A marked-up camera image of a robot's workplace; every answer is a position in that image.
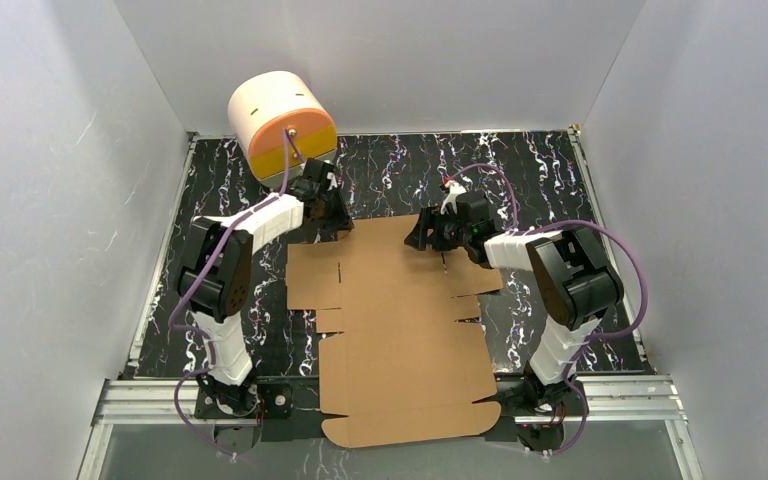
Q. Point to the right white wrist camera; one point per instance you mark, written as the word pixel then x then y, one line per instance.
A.
pixel 453 190

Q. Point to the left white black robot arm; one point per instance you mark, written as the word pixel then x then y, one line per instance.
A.
pixel 214 281

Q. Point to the aluminium front rail frame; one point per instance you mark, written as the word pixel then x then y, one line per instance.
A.
pixel 616 427

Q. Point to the brown cardboard box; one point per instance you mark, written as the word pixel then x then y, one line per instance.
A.
pixel 402 354

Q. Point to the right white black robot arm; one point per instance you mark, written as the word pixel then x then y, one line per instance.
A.
pixel 576 280

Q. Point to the round white drawer cabinet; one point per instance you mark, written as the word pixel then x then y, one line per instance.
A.
pixel 279 123

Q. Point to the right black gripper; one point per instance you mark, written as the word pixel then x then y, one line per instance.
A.
pixel 430 218

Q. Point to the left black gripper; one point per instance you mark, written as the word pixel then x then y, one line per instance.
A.
pixel 334 201

